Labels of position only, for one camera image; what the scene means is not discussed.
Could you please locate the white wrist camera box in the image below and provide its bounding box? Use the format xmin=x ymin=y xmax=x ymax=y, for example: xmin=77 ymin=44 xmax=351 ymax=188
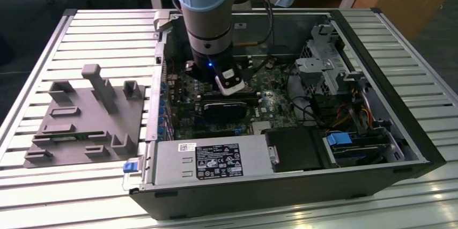
xmin=214 ymin=67 xmax=247 ymax=97

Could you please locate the grey case latch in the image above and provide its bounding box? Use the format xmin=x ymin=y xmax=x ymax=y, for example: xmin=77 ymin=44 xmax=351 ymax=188
xmin=152 ymin=9 xmax=172 ymax=33

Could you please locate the silver power supply unit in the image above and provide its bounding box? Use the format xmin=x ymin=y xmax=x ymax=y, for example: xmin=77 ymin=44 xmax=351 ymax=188
xmin=142 ymin=135 xmax=280 ymax=187

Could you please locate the metal drive cage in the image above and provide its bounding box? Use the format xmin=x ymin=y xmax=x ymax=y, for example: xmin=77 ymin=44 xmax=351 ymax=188
xmin=294 ymin=24 xmax=370 ymax=97

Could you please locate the silver chipset heat sink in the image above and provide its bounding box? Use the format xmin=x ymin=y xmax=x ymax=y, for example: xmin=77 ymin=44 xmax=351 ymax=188
xmin=251 ymin=121 xmax=270 ymax=134

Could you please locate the grey parts rack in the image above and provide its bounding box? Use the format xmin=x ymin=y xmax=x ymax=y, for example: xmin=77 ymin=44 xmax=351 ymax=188
xmin=21 ymin=64 xmax=150 ymax=169

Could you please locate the green RAM stick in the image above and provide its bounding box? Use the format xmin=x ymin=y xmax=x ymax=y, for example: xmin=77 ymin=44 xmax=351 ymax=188
xmin=35 ymin=131 xmax=108 ymax=142

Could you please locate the green motherboard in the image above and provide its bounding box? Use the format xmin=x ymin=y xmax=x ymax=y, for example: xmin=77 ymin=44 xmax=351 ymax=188
xmin=164 ymin=51 xmax=304 ymax=141

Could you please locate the yellow and red wire bundle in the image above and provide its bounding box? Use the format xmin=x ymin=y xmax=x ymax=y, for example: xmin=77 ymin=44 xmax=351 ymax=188
xmin=333 ymin=104 xmax=375 ymax=135

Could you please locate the black drive bay cover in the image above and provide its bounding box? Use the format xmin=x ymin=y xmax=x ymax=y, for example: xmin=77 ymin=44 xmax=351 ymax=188
xmin=263 ymin=127 xmax=339 ymax=174

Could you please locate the graphics card with black shroud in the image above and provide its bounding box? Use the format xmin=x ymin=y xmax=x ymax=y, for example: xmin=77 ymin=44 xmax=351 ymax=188
xmin=200 ymin=100 xmax=251 ymax=123

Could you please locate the blue release latch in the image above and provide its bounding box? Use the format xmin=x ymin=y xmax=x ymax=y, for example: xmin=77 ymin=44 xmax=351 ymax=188
xmin=122 ymin=158 xmax=140 ymax=174

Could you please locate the black open PC case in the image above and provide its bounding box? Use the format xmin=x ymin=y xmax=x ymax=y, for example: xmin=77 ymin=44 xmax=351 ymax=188
xmin=123 ymin=8 xmax=447 ymax=221

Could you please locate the blue disk carrier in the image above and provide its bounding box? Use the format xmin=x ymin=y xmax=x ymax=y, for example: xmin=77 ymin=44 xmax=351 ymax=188
xmin=327 ymin=131 xmax=359 ymax=149

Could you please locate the black expansion slot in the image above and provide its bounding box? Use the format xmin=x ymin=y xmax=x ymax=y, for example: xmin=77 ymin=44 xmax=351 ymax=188
xmin=195 ymin=130 xmax=235 ymax=137

